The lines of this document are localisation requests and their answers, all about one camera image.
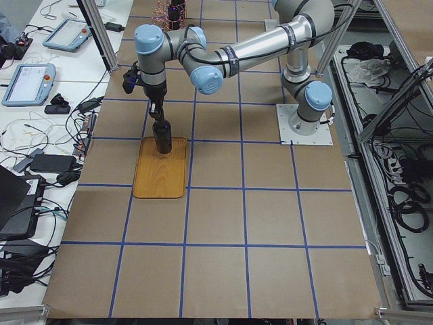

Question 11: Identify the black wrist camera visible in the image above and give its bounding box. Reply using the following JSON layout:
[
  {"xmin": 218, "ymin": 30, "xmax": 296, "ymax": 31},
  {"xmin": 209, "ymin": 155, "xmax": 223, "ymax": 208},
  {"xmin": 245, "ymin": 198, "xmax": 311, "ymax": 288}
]
[{"xmin": 122, "ymin": 66, "xmax": 140, "ymax": 94}]

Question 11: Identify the black power adapter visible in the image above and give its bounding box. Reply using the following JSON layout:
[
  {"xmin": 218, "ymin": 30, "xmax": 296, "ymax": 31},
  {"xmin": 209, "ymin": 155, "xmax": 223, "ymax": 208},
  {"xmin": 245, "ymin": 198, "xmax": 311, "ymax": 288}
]
[{"xmin": 30, "ymin": 154, "xmax": 76, "ymax": 173}]

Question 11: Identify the dark bottle in basket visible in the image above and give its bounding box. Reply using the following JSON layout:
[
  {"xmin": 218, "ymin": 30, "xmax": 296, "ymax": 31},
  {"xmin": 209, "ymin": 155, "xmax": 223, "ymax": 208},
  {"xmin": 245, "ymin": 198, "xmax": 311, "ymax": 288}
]
[{"xmin": 167, "ymin": 0, "xmax": 185, "ymax": 30}]

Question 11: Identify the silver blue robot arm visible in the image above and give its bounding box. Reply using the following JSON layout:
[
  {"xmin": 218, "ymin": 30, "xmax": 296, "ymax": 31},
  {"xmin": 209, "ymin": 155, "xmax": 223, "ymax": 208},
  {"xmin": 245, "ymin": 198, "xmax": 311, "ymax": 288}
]
[{"xmin": 123, "ymin": 1, "xmax": 335, "ymax": 119}]

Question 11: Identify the white crumpled cloth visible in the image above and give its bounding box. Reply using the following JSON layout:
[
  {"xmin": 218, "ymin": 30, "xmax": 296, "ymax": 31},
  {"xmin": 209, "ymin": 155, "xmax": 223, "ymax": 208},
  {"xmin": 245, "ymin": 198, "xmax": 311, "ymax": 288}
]
[{"xmin": 348, "ymin": 58, "xmax": 390, "ymax": 87}]

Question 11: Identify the black laptop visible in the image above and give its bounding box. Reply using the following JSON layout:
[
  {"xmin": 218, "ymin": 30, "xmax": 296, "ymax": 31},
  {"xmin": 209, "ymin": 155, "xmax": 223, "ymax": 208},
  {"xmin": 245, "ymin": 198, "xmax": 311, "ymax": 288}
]
[{"xmin": 1, "ymin": 167, "xmax": 45, "ymax": 241}]

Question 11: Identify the dark glass wine bottle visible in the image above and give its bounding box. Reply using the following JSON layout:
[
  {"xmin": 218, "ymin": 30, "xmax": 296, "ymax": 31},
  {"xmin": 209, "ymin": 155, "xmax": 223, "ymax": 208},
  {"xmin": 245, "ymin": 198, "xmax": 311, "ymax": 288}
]
[{"xmin": 152, "ymin": 117, "xmax": 172, "ymax": 154}]

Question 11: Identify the aluminium frame post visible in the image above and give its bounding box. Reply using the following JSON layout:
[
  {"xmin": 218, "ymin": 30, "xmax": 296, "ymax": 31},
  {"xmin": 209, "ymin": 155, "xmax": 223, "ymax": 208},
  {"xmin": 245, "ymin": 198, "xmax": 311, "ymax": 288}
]
[{"xmin": 76, "ymin": 0, "xmax": 118, "ymax": 72}]

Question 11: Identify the upper teach pendant tablet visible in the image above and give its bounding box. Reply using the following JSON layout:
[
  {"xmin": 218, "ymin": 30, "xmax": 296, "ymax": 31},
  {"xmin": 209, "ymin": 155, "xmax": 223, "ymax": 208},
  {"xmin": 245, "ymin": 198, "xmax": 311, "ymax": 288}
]
[{"xmin": 43, "ymin": 19, "xmax": 91, "ymax": 52}]

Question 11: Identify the small black device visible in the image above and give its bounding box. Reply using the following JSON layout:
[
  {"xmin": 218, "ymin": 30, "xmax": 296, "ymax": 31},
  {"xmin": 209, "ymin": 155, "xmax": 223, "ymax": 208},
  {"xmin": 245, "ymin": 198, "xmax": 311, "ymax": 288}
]
[{"xmin": 44, "ymin": 93, "xmax": 70, "ymax": 114}]

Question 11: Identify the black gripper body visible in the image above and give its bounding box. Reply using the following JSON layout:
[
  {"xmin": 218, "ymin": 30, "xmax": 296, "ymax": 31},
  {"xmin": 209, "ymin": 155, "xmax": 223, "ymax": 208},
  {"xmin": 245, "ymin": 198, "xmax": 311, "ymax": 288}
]
[{"xmin": 143, "ymin": 83, "xmax": 167, "ymax": 102}]

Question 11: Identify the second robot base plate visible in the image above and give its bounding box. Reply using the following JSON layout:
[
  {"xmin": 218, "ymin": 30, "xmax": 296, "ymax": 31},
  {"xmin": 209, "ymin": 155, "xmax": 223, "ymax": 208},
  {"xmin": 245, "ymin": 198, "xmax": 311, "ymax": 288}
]
[{"xmin": 264, "ymin": 19, "xmax": 279, "ymax": 32}]

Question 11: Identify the wire basket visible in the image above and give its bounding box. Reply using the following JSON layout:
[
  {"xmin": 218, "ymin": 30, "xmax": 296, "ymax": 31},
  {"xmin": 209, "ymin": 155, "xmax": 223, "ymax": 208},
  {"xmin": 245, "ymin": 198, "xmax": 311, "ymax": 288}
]
[{"xmin": 152, "ymin": 0, "xmax": 186, "ymax": 31}]

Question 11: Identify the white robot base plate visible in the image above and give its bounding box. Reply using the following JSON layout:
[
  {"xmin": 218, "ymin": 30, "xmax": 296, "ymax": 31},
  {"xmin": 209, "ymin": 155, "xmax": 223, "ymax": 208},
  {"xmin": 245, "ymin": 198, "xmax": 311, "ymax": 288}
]
[{"xmin": 276, "ymin": 104, "xmax": 333, "ymax": 146}]

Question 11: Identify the wooden rectangular tray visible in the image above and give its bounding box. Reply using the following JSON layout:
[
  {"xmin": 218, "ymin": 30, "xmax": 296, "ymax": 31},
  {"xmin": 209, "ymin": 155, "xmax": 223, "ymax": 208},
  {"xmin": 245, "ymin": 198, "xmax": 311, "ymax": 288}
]
[{"xmin": 133, "ymin": 137, "xmax": 187, "ymax": 199}]

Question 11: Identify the lower teach pendant tablet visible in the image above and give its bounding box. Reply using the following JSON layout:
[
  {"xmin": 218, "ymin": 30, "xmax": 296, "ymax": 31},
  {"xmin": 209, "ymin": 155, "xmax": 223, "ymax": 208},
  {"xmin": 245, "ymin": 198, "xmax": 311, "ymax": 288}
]
[{"xmin": 1, "ymin": 63, "xmax": 56, "ymax": 107}]

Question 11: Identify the teach pendant tablet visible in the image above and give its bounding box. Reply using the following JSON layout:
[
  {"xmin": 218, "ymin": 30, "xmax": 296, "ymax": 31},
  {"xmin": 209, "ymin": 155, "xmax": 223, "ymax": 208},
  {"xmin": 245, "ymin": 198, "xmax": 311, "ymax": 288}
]
[
  {"xmin": 1, "ymin": 63, "xmax": 56, "ymax": 107},
  {"xmin": 43, "ymin": 19, "xmax": 91, "ymax": 52}
]

